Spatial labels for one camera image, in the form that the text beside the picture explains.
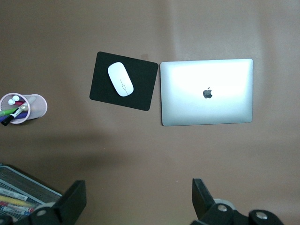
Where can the printed white pen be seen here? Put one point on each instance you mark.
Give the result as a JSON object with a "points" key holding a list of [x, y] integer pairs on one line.
{"points": [[11, 191]]}

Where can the white computer mouse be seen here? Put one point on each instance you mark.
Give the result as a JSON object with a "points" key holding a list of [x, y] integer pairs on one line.
{"points": [[119, 79]]}

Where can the purple marker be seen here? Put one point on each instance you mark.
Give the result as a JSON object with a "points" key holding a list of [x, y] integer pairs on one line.
{"points": [[22, 116]]}

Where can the black mesh desk organizer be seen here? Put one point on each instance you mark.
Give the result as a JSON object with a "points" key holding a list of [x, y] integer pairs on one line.
{"points": [[35, 185]]}

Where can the pink mesh pen cup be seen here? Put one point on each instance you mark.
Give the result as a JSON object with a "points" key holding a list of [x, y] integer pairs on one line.
{"points": [[38, 105]]}

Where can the white-capped pen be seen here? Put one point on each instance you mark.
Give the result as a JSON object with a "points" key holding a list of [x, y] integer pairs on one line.
{"points": [[11, 102], [16, 97]]}

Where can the black mouse pad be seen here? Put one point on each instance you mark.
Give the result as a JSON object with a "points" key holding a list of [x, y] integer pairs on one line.
{"points": [[140, 93]]}

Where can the yellow pen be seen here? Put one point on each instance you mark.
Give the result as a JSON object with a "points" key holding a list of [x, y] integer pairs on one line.
{"points": [[11, 201]]}

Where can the silver laptop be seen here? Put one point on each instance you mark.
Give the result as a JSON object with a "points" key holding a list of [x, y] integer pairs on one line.
{"points": [[187, 105]]}

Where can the bright green marker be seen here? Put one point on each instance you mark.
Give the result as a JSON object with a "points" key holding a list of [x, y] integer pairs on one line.
{"points": [[8, 112]]}

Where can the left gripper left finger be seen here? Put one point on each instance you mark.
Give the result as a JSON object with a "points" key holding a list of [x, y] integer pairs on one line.
{"points": [[72, 201]]}

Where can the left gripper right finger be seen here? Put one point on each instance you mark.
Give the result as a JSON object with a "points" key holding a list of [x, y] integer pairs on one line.
{"points": [[202, 199]]}

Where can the red marker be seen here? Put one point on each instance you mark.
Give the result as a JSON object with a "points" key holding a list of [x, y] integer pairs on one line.
{"points": [[20, 103]]}

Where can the black-capped white marker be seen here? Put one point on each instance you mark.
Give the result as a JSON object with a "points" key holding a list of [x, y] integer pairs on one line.
{"points": [[5, 121]]}

